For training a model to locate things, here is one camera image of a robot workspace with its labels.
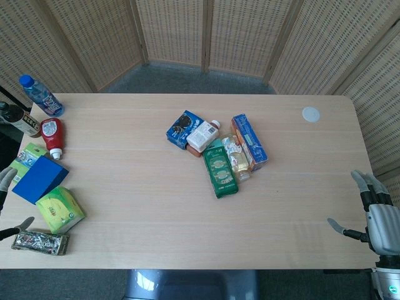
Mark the plain blue box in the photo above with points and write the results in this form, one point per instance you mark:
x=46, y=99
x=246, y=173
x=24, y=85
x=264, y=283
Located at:
x=40, y=179

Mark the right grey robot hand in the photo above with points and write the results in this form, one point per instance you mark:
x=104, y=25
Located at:
x=382, y=225

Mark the green tissue box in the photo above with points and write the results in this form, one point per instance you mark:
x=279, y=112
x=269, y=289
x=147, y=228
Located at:
x=59, y=209

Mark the yellow drink bottle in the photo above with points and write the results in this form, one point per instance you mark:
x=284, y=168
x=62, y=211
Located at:
x=237, y=156

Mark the red ketchup bottle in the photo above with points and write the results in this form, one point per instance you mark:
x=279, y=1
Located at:
x=51, y=132

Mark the orange-brown small box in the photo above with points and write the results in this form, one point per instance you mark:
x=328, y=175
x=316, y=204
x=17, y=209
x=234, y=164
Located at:
x=194, y=152

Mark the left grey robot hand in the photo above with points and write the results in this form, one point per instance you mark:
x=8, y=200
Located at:
x=7, y=178

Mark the grey robot torso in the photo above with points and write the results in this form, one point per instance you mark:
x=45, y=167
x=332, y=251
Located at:
x=190, y=284

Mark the blue Oreo cookie box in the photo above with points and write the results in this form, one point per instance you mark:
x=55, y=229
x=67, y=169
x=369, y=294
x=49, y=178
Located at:
x=181, y=128

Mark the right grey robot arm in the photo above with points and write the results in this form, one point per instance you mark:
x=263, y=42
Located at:
x=387, y=278

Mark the green biscuit pack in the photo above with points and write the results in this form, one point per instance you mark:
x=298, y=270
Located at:
x=220, y=170

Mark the blue and orange box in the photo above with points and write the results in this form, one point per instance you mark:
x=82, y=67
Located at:
x=251, y=140

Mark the wicker folding screen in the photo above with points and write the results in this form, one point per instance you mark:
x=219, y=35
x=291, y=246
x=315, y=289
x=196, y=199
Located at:
x=175, y=31

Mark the dark sauce bottle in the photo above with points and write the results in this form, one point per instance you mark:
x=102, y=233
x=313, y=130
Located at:
x=22, y=120

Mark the white bottle brown cap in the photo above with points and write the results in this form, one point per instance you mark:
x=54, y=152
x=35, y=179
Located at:
x=203, y=136

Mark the dark foil snack packet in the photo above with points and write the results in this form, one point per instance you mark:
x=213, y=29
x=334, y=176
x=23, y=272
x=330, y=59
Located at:
x=40, y=242

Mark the clear water bottle blue cap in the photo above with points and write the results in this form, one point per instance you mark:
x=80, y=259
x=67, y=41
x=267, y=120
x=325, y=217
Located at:
x=43, y=97

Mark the green and blue gum pack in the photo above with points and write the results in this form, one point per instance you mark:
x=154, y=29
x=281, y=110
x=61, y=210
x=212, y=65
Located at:
x=26, y=156

